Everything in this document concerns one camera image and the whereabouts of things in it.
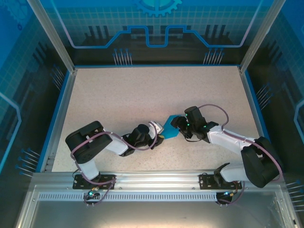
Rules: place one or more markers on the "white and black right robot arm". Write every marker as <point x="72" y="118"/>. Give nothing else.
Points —
<point x="225" y="140"/>

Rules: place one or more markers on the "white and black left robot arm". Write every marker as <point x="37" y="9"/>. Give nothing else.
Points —
<point x="116" y="145"/>

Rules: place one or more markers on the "grey metal sheet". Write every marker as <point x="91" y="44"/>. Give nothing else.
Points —
<point x="154" y="216"/>

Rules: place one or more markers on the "aluminium crossbeam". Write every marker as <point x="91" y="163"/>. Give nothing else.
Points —
<point x="156" y="180"/>

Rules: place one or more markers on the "slotted aluminium strip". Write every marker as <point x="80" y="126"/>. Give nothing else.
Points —
<point x="154" y="197"/>

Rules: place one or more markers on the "blue table edge strip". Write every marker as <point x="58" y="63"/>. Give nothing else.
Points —
<point x="156" y="65"/>

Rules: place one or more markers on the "connector module with green light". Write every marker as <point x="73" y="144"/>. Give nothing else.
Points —
<point x="91" y="194"/>
<point x="226" y="194"/>

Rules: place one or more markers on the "blue printed side panel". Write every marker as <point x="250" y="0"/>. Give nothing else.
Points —
<point x="19" y="71"/>
<point x="285" y="71"/>

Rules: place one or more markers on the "printed panel with gear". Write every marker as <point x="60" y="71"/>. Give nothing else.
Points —
<point x="156" y="14"/>

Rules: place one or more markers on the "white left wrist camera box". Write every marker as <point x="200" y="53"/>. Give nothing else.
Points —
<point x="156" y="127"/>

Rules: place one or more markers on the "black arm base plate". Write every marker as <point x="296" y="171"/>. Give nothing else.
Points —
<point x="206" y="181"/>
<point x="107" y="181"/>

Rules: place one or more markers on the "blue side rail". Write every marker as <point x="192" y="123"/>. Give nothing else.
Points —
<point x="254" y="107"/>

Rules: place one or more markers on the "aluminium side rail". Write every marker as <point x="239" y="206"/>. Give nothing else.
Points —
<point x="59" y="121"/>

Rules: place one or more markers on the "aluminium frame post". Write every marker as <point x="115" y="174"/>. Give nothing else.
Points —
<point x="254" y="42"/>
<point x="59" y="42"/>

